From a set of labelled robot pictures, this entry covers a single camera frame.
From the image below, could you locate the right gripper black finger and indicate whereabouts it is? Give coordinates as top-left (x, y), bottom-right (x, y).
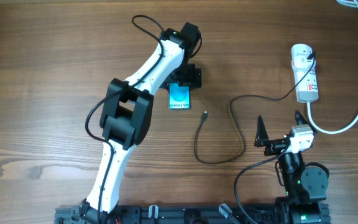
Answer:
top-left (295, 110), bottom-right (318, 135)
top-left (254, 115), bottom-right (270, 147)

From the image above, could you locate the turquoise screen Galaxy smartphone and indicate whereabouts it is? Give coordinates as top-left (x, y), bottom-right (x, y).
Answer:
top-left (168, 83), bottom-right (191, 110)

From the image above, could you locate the white power strip socket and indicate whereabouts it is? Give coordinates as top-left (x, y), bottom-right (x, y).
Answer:
top-left (291, 44), bottom-right (319, 103)

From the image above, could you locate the black USB charging cable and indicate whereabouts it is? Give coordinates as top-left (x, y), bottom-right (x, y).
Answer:
top-left (193, 49), bottom-right (317, 165)

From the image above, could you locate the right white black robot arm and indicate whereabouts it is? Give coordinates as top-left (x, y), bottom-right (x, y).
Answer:
top-left (254, 110), bottom-right (331, 224)

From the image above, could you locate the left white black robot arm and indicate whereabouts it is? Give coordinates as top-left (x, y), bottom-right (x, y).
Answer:
top-left (80, 22), bottom-right (202, 223)

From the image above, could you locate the right black camera cable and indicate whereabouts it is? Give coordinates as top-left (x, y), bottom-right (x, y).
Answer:
top-left (233, 146), bottom-right (291, 224)

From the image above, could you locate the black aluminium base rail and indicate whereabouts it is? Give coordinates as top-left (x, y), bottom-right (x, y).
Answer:
top-left (53, 203), bottom-right (332, 224)

